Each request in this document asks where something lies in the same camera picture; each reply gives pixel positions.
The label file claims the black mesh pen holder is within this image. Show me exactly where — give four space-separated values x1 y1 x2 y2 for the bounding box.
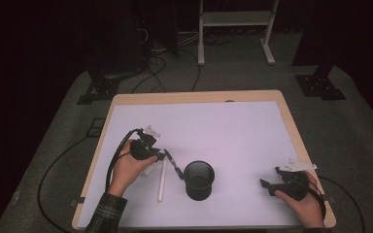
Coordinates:
183 160 216 202

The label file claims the long black cable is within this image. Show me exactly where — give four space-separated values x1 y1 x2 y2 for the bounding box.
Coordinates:
317 175 367 233
37 136 93 233

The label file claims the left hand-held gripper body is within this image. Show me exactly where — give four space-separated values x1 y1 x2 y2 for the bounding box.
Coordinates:
129 125 161 162

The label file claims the black pen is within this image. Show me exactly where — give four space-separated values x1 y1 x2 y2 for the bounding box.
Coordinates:
163 149 187 181

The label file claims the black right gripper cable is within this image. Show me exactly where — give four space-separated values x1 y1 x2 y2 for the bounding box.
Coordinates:
304 178 327 221

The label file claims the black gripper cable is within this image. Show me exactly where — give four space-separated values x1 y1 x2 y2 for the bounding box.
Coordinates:
304 178 327 221
105 127 142 193

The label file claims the person's right hand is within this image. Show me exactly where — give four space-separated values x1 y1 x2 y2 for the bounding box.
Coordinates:
274 171 326 229

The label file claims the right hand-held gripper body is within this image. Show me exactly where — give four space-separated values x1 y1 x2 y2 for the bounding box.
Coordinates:
270 158 319 202

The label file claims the white metal table frame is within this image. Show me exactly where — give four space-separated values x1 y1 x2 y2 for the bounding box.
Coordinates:
197 0 280 66

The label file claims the black stand base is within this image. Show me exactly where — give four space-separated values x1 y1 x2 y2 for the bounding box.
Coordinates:
77 75 121 106
294 73 348 101

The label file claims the white paper table sheet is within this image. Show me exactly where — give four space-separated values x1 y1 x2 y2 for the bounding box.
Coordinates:
77 100 328 229

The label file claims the person's left hand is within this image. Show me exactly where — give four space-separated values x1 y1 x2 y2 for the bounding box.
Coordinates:
108 139 159 197

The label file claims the thin white pen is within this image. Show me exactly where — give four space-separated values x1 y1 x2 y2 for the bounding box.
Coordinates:
156 158 168 204

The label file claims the bundle of black cables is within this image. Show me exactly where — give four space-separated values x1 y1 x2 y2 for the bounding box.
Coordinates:
130 28 202 94

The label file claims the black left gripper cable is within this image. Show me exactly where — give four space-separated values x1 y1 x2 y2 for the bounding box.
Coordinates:
105 127 142 193

